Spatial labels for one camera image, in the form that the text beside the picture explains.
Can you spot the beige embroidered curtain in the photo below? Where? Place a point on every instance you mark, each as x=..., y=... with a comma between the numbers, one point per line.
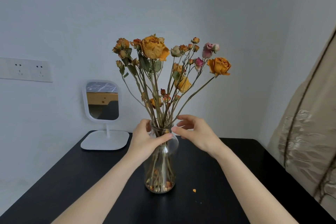
x=302, y=139

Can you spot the person's right hand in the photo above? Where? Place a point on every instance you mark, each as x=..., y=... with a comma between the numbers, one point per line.
x=202, y=137

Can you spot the white wall socket panel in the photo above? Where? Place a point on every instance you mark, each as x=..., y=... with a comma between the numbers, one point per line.
x=8, y=70

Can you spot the clear glass vase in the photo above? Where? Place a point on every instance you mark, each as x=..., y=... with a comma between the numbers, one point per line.
x=172, y=147

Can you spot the person's left forearm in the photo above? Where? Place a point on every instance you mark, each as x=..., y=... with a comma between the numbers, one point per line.
x=105, y=192

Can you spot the person's right forearm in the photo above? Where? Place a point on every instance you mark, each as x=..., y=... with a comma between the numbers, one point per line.
x=249, y=187

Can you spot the peach pink-edged dried flower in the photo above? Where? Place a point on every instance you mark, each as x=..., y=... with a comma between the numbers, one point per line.
x=177, y=67

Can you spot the round yellow dried flower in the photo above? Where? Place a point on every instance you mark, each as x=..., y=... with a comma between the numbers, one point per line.
x=155, y=102

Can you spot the person's left hand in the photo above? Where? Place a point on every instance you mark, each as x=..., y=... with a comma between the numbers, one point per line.
x=144, y=145

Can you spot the tiny-bud thin dried flower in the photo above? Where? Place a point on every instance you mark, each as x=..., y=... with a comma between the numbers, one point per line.
x=177, y=97

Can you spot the white standing mirror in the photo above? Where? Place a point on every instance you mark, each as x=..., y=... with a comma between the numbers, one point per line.
x=105, y=141

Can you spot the black table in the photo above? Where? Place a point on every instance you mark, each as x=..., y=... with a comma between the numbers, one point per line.
x=197, y=210

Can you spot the pile of dried orange petals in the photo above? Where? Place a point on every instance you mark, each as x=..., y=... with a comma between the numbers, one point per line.
x=160, y=185

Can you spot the short cluster buds dried flower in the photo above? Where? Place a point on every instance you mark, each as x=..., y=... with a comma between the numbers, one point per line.
x=143, y=96

